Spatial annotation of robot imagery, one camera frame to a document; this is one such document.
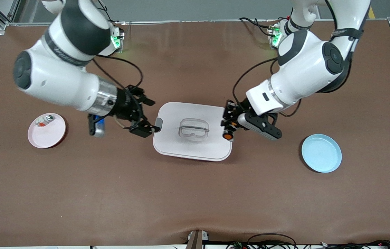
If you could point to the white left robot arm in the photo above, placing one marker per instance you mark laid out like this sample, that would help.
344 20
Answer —
302 72

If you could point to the orange push button switch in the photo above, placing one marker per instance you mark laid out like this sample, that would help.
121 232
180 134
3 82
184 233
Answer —
228 136

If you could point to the pink round plate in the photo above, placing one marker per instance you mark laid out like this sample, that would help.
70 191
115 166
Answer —
46 138

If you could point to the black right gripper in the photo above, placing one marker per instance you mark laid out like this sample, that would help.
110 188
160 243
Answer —
124 104

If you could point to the white lidded storage box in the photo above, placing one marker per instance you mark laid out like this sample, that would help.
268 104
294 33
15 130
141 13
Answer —
194 148

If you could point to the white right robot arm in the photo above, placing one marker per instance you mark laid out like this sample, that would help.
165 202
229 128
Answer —
60 79

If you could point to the white green switch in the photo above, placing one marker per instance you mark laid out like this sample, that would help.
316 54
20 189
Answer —
44 120

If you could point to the light blue round plate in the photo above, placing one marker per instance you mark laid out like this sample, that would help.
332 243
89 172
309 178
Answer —
321 154

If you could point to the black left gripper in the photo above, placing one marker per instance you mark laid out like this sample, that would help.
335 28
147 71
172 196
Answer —
240 110

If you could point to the brown camera mount bracket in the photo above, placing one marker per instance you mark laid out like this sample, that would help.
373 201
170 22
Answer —
196 240

